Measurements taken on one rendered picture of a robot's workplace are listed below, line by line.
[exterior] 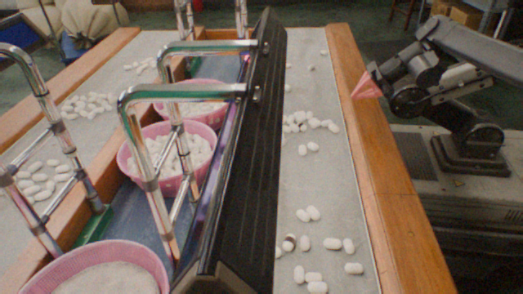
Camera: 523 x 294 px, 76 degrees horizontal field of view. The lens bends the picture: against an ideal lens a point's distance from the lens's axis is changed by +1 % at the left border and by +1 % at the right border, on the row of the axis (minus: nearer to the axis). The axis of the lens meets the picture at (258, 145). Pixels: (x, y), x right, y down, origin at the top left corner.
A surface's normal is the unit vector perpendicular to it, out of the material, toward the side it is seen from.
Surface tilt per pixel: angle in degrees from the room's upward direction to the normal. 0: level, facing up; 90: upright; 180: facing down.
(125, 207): 0
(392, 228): 0
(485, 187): 0
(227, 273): 58
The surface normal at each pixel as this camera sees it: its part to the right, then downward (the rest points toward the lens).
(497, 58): -0.85, -0.37
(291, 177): -0.04, -0.80
